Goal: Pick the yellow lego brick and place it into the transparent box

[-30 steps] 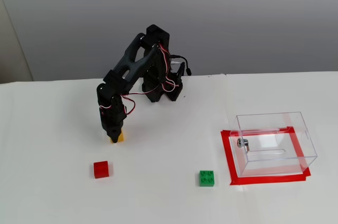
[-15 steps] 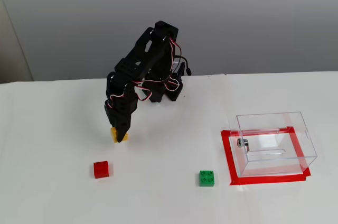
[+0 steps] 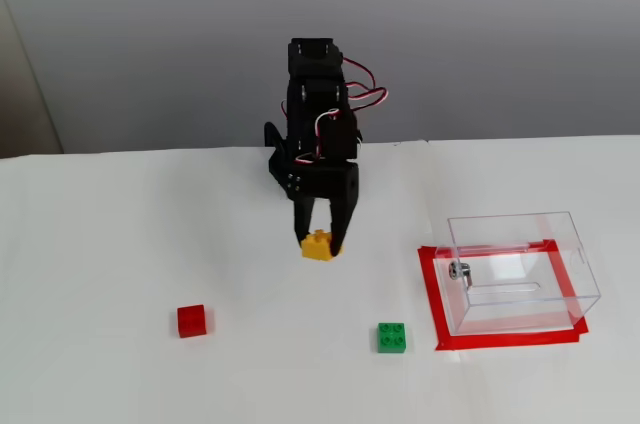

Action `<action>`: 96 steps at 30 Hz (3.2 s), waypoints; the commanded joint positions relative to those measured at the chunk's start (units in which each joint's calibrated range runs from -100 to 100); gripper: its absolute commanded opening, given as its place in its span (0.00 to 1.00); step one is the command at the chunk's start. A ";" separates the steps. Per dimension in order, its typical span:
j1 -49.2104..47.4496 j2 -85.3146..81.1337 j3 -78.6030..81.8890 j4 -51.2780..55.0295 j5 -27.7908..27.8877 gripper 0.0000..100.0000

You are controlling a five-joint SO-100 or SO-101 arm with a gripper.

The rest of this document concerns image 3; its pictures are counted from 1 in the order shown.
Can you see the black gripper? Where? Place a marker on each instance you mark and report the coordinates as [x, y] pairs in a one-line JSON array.
[[324, 185]]

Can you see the silver cam lock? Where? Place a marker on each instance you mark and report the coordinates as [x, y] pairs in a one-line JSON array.
[[460, 271]]

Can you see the green lego brick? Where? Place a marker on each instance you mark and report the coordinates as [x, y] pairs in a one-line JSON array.
[[391, 338]]

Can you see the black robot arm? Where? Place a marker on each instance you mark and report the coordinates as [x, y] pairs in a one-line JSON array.
[[312, 94]]

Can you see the black table clamp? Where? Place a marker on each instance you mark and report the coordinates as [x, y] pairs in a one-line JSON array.
[[272, 136]]

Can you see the red lego brick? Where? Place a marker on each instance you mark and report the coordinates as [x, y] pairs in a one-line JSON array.
[[191, 321]]

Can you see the yellow lego brick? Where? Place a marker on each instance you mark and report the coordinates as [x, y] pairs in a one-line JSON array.
[[317, 246]]

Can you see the transparent acrylic box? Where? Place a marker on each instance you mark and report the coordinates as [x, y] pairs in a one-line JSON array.
[[525, 314]]

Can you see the red tape square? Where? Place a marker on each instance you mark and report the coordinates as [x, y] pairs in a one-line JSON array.
[[505, 341]]

